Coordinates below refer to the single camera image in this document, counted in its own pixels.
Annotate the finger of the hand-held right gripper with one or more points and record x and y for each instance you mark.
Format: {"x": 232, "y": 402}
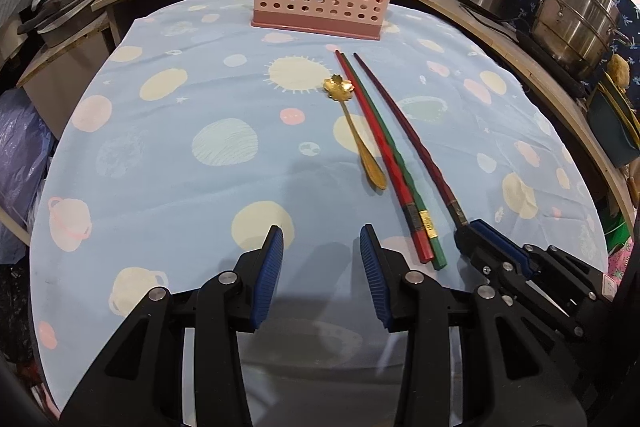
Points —
{"x": 500, "y": 239}
{"x": 480, "y": 252}

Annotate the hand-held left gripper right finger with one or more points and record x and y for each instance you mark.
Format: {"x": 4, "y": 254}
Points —
{"x": 375, "y": 277}

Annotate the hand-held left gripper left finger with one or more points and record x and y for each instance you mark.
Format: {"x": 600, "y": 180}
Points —
{"x": 265, "y": 277}

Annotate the red chopstick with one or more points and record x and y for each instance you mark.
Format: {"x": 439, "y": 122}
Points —
{"x": 378, "y": 137}

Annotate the dark maroon chopstick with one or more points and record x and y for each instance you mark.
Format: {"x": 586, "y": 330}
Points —
{"x": 407, "y": 132}

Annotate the green chopstick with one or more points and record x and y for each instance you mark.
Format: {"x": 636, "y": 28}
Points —
{"x": 389, "y": 137}

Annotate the gold flower spoon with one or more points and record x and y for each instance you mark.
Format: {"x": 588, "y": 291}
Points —
{"x": 336, "y": 88}

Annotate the pink patterned cloth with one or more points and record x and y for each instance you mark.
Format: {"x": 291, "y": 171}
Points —
{"x": 625, "y": 262}

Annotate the blue printed tablecloth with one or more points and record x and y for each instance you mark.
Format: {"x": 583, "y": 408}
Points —
{"x": 175, "y": 187}

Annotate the green plastic container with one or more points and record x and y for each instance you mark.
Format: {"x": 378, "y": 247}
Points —
{"x": 612, "y": 127}

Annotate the black induction cooker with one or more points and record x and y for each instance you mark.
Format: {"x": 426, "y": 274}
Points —
{"x": 550, "y": 57}

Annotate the curved wooden counter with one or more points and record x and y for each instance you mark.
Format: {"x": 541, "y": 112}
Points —
{"x": 480, "y": 37}

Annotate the brown bread roll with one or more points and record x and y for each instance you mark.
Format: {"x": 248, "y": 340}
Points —
{"x": 619, "y": 69}

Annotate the steel steamer pot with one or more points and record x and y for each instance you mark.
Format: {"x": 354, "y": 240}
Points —
{"x": 575, "y": 22}

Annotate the purple plastic bag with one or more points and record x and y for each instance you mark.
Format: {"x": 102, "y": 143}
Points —
{"x": 20, "y": 167}

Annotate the wooden side cabinet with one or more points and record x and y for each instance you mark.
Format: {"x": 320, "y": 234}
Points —
{"x": 65, "y": 72}

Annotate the black frying pans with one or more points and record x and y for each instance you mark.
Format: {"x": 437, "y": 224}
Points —
{"x": 60, "y": 14}

